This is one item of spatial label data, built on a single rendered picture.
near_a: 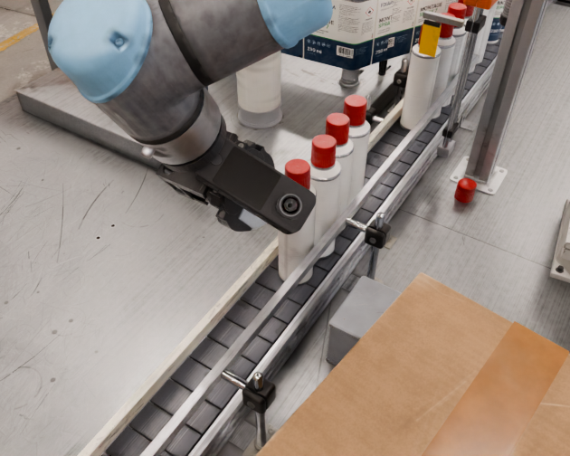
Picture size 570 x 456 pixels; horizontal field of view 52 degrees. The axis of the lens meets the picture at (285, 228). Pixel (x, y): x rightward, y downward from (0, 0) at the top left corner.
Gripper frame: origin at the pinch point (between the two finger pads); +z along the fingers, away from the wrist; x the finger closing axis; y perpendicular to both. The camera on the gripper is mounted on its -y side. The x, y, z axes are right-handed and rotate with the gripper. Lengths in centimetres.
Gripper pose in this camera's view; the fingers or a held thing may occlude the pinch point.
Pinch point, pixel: (270, 216)
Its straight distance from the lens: 69.9
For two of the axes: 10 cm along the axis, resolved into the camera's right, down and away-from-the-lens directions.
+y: -8.4, -3.7, 3.9
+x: -4.6, 8.7, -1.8
